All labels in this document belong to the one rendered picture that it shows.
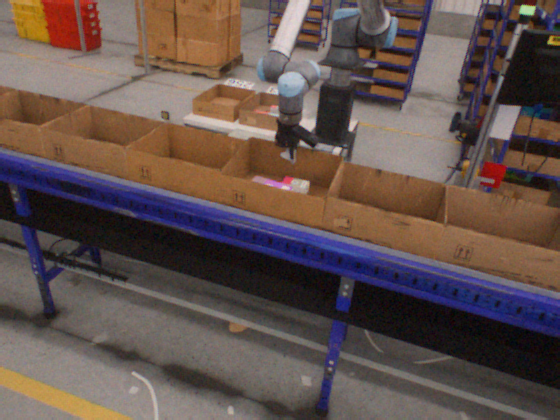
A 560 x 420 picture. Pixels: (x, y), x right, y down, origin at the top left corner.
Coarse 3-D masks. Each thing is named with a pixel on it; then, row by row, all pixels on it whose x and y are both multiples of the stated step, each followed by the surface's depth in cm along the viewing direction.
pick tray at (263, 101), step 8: (256, 96) 292; (264, 96) 299; (272, 96) 298; (248, 104) 281; (256, 104) 296; (264, 104) 302; (272, 104) 300; (240, 112) 268; (248, 112) 266; (256, 112) 265; (240, 120) 270; (248, 120) 269; (256, 120) 267; (264, 120) 266; (272, 120) 264; (264, 128) 268; (272, 128) 267
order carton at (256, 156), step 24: (264, 144) 177; (240, 168) 175; (264, 168) 184; (288, 168) 180; (312, 168) 177; (336, 168) 173; (240, 192) 157; (264, 192) 153; (288, 192) 150; (312, 192) 176; (288, 216) 156; (312, 216) 153
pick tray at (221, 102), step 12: (204, 96) 289; (216, 96) 307; (228, 96) 308; (240, 96) 305; (252, 96) 295; (192, 108) 277; (204, 108) 274; (216, 108) 272; (228, 108) 269; (228, 120) 273
